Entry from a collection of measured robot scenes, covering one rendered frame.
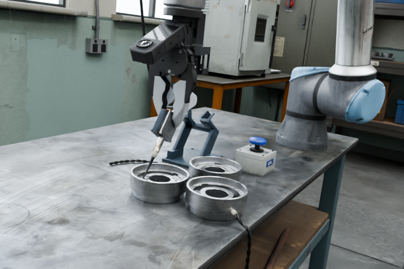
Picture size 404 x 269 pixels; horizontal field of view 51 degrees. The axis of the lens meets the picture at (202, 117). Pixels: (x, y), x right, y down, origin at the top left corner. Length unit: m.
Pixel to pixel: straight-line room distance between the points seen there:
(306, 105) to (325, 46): 3.37
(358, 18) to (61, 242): 0.81
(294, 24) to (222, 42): 1.72
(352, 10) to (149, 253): 0.75
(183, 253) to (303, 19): 4.14
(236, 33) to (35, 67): 1.36
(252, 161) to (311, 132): 0.32
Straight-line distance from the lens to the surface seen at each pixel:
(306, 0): 4.65
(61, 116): 2.67
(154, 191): 0.72
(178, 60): 0.74
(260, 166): 0.92
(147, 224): 0.66
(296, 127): 1.21
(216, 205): 0.68
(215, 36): 3.09
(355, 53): 1.10
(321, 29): 4.57
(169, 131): 0.77
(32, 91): 2.51
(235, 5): 3.03
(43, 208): 0.72
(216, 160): 0.89
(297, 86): 1.20
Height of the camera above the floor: 1.09
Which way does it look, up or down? 12 degrees down
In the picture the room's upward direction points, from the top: 6 degrees clockwise
